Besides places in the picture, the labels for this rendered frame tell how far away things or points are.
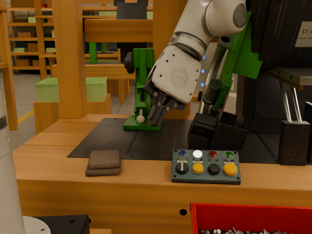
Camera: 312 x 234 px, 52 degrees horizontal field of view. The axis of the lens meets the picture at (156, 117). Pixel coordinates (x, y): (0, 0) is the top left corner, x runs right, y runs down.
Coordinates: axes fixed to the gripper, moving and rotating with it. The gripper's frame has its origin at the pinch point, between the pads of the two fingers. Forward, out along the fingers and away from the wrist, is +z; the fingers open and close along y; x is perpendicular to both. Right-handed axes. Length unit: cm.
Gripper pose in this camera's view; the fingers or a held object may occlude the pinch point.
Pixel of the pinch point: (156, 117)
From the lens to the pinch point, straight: 68.8
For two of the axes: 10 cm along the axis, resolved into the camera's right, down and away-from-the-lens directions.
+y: 7.9, 4.3, 4.3
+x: -4.5, -0.5, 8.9
